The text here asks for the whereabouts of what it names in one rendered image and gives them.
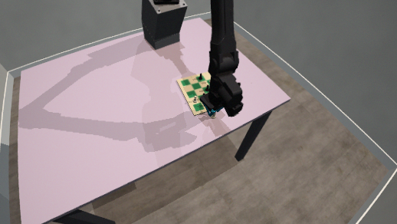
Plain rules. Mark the green and cream chessboard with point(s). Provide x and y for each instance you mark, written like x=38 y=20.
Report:
x=192 y=86

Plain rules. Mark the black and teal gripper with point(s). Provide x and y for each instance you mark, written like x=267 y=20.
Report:
x=208 y=105

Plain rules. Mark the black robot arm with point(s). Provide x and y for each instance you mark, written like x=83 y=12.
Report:
x=223 y=41

